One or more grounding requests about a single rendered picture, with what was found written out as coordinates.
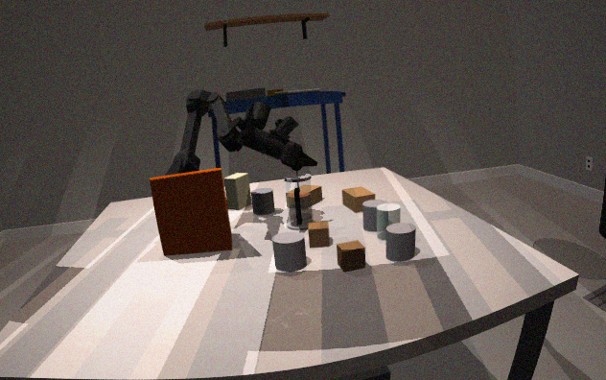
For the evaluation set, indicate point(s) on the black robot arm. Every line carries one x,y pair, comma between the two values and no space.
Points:
198,103

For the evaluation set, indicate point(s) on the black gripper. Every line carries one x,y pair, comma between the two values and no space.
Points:
290,153

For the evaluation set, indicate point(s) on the dark grey cylinder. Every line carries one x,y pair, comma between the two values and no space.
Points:
289,251
400,242
369,219
262,201

